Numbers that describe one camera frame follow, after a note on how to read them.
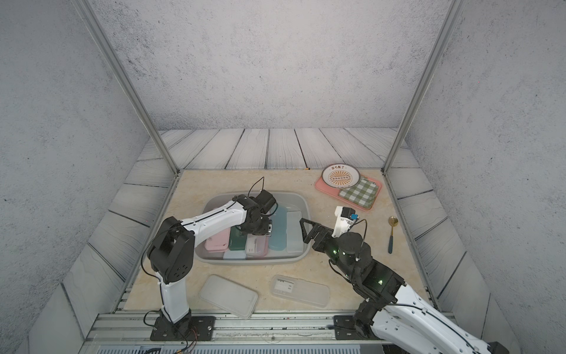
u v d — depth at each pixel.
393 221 0.99
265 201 0.74
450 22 0.72
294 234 0.95
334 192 1.08
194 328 0.72
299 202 0.98
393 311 0.47
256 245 0.86
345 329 0.72
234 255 0.88
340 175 1.18
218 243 0.87
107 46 0.78
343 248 0.48
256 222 0.67
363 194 1.08
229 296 0.79
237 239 0.89
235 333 0.73
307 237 0.59
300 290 0.81
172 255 0.49
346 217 0.59
